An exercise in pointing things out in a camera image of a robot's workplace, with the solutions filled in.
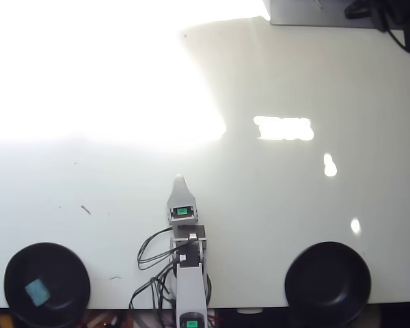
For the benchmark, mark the white table edge clamp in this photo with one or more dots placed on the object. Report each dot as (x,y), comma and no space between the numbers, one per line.
(249,311)

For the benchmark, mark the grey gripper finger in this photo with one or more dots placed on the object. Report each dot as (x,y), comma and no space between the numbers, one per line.
(180,188)

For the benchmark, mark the grey box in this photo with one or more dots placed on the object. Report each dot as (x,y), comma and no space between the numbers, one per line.
(314,13)

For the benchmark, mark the white Koch robot arm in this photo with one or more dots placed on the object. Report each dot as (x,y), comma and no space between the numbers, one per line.
(189,287)

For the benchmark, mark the blue foam cube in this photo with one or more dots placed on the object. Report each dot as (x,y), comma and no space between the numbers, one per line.
(37,291)

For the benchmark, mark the black round bowl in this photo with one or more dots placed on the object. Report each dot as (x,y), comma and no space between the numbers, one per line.
(328,283)
(61,273)

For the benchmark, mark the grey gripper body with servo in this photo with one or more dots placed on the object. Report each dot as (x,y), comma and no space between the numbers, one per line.
(181,212)

